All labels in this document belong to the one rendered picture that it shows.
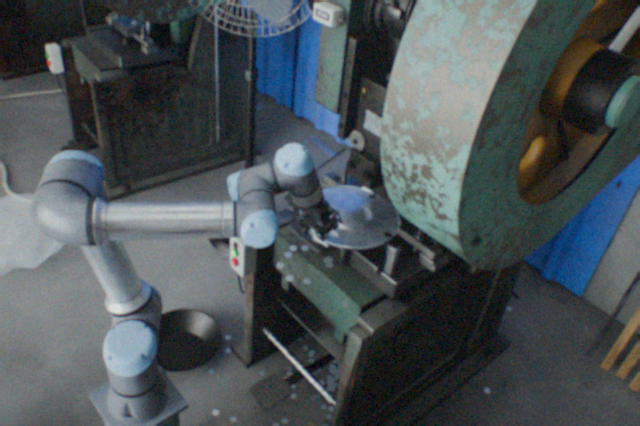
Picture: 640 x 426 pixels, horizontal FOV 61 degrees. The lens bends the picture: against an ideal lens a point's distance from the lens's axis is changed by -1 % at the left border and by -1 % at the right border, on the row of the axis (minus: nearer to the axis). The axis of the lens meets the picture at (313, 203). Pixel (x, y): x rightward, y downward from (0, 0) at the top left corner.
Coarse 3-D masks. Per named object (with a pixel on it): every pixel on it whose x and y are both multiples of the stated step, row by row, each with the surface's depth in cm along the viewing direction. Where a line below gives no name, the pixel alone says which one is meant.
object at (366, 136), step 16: (368, 80) 140; (384, 80) 140; (368, 96) 141; (384, 96) 137; (368, 112) 143; (368, 128) 145; (352, 144) 151; (368, 144) 147; (352, 160) 150; (368, 160) 145; (352, 176) 152; (368, 176) 146
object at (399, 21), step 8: (392, 0) 124; (400, 0) 124; (408, 0) 122; (416, 0) 123; (384, 8) 126; (392, 8) 124; (400, 8) 124; (408, 8) 123; (384, 16) 129; (392, 16) 125; (400, 16) 123; (408, 16) 124; (392, 24) 128; (400, 24) 126; (392, 32) 131; (400, 32) 128; (392, 40) 132; (400, 40) 131; (392, 48) 134; (392, 56) 135; (392, 64) 137
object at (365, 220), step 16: (336, 192) 166; (352, 192) 167; (368, 192) 167; (336, 208) 158; (352, 208) 159; (368, 208) 161; (384, 208) 161; (352, 224) 153; (368, 224) 154; (384, 224) 155; (336, 240) 148; (352, 240) 148; (368, 240) 149; (384, 240) 149
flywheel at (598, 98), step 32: (608, 0) 103; (576, 32) 101; (608, 32) 111; (576, 64) 101; (608, 64) 98; (544, 96) 105; (576, 96) 100; (608, 96) 97; (544, 128) 114; (576, 128) 106; (608, 128) 106; (544, 160) 124; (576, 160) 131; (544, 192) 127
